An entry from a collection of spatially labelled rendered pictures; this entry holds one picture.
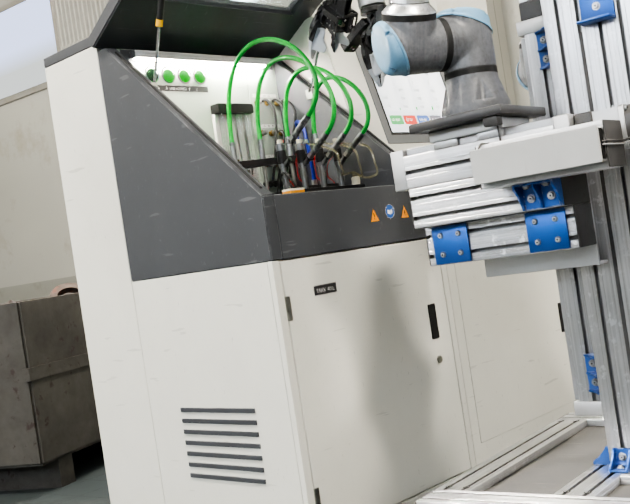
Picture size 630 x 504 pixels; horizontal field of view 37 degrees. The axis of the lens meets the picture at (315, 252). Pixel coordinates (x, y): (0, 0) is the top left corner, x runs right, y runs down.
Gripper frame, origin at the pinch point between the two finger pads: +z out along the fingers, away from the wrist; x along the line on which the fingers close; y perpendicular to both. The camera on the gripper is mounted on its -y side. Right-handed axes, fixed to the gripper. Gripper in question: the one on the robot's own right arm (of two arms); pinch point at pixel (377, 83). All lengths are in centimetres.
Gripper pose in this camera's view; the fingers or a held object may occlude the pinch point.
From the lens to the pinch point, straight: 260.5
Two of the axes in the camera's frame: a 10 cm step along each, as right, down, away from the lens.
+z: 1.5, 9.9, 0.0
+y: 7.2, -1.1, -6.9
